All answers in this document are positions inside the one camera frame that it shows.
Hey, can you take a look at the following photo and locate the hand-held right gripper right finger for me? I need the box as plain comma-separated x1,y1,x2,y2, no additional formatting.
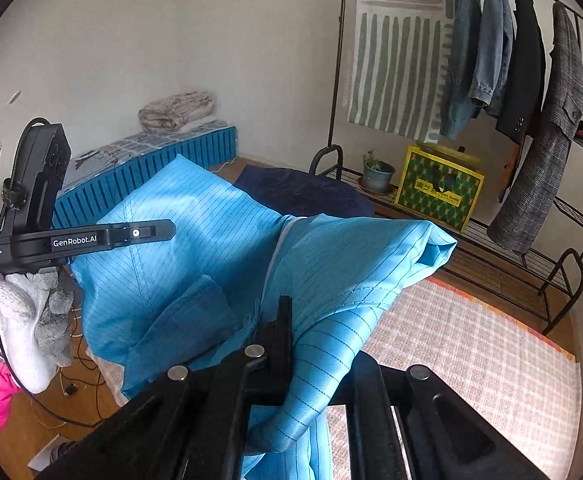
346,352,549,480

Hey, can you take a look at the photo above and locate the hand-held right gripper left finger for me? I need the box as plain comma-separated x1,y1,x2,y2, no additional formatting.
36,295,293,480

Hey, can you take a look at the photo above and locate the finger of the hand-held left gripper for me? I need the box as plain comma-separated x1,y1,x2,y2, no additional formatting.
106,219,177,252

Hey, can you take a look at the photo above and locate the light blue striped garment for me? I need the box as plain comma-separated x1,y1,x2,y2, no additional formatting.
70,154,458,480

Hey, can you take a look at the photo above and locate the black metal clothes rack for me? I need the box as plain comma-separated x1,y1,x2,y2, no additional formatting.
309,0,583,336

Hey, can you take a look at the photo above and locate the person's left hand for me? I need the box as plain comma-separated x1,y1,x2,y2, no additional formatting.
0,271,75,395

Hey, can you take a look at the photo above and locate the blue slatted crate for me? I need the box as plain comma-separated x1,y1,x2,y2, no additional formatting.
52,125,238,233

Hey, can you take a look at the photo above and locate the pink plaid bed blanket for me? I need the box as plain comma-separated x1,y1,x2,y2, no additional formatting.
91,275,583,480

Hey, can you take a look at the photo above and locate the folded floral cloth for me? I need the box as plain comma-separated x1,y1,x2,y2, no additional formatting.
138,91,217,133

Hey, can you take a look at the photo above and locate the navy blue garment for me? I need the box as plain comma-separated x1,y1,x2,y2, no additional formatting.
234,165,376,221

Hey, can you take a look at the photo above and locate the potted plant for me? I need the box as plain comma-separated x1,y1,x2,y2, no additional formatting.
360,149,396,195

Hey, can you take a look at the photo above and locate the yellow green patterned box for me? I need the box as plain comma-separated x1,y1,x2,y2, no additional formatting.
395,142,486,233

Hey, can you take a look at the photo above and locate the white paper sheet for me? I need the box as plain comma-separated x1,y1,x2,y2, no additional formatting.
28,435,74,472

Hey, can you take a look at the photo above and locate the grey checked coat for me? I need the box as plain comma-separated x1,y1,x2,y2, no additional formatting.
486,2,583,255

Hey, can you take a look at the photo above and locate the green striped white cloth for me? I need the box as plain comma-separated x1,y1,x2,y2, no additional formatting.
346,0,459,142

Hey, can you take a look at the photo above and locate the dark denim jacket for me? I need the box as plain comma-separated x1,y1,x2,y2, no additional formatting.
439,0,483,141

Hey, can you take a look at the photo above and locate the black jacket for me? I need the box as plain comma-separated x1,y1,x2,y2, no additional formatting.
494,0,546,147

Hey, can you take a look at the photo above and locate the light denim jacket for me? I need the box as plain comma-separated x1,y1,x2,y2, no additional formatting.
469,0,515,120

